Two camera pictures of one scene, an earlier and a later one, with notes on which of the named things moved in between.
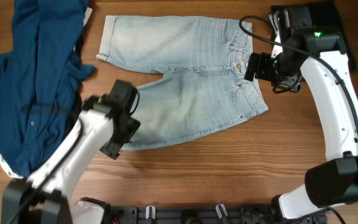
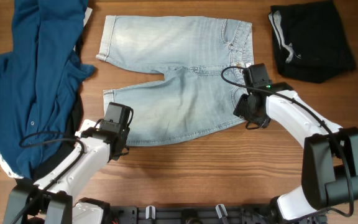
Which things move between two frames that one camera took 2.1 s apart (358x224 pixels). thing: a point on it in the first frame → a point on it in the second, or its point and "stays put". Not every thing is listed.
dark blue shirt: [28, 96] stays put
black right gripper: [253, 66] → [242, 109]
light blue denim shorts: [201, 64] stays put
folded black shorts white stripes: [317, 27] stays put
